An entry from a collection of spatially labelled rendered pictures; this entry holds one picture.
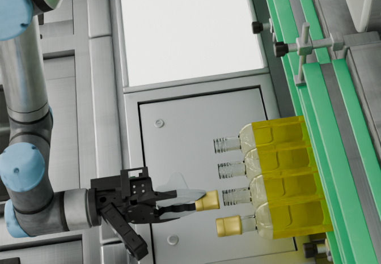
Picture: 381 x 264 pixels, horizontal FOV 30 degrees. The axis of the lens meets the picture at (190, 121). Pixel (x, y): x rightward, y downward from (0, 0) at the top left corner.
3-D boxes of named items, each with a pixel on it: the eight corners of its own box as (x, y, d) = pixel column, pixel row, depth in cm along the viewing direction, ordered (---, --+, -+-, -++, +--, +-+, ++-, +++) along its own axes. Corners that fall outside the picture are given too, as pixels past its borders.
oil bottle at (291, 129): (342, 123, 142) (236, 139, 142) (345, 107, 137) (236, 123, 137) (349, 147, 139) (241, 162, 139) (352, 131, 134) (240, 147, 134)
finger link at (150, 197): (174, 185, 127) (127, 196, 128) (175, 192, 126) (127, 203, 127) (180, 197, 131) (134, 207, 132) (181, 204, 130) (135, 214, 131)
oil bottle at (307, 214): (365, 199, 132) (251, 215, 132) (369, 184, 127) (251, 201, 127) (373, 226, 129) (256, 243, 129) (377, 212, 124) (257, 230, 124)
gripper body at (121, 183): (151, 164, 132) (86, 174, 132) (155, 205, 127) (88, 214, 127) (155, 184, 138) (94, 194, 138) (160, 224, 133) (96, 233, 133)
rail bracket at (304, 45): (334, 71, 141) (271, 79, 140) (343, 12, 127) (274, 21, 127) (337, 82, 139) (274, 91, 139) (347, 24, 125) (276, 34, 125)
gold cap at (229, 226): (242, 235, 126) (218, 239, 126) (241, 233, 130) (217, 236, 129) (240, 216, 126) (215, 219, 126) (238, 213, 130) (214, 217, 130)
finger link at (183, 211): (203, 181, 135) (155, 184, 134) (207, 208, 132) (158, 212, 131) (202, 189, 138) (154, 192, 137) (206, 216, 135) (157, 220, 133)
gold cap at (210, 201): (217, 195, 133) (194, 198, 133) (216, 186, 130) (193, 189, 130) (220, 212, 131) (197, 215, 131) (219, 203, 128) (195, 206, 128)
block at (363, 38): (369, 59, 139) (334, 64, 139) (377, 27, 131) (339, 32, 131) (375, 73, 137) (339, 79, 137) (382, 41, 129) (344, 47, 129)
